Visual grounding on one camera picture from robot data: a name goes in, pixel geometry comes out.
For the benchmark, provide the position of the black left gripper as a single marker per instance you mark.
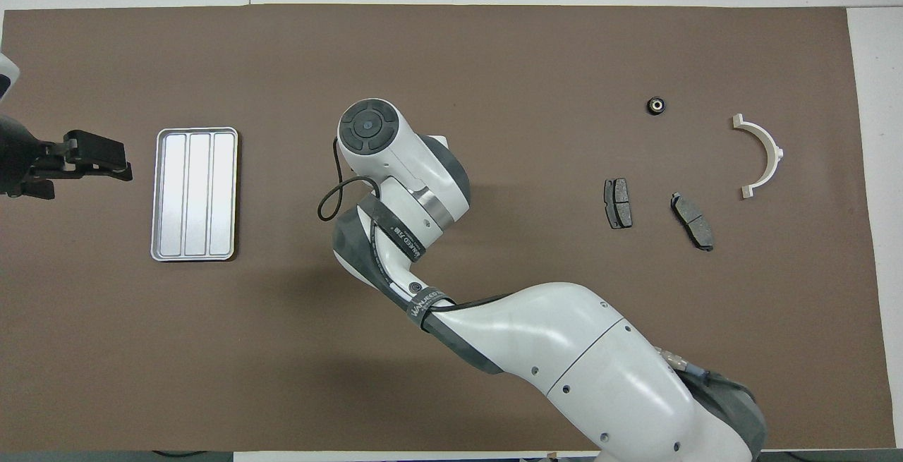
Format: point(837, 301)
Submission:
point(25, 159)

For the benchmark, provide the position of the small black bearing gear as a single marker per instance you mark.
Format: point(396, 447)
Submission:
point(657, 104)

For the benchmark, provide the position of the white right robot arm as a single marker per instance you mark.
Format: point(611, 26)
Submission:
point(564, 363)

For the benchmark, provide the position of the silver metal tray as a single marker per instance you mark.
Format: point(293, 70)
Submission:
point(194, 194)

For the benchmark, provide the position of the brown table mat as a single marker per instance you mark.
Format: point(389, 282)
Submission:
point(494, 60)

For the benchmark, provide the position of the rectangular dark brake pad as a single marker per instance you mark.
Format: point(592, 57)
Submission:
point(618, 202)

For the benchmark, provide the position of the curved dark brake pad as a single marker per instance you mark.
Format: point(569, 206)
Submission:
point(693, 221)

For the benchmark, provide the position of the white semicircular bracket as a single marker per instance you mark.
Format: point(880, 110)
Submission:
point(769, 146)

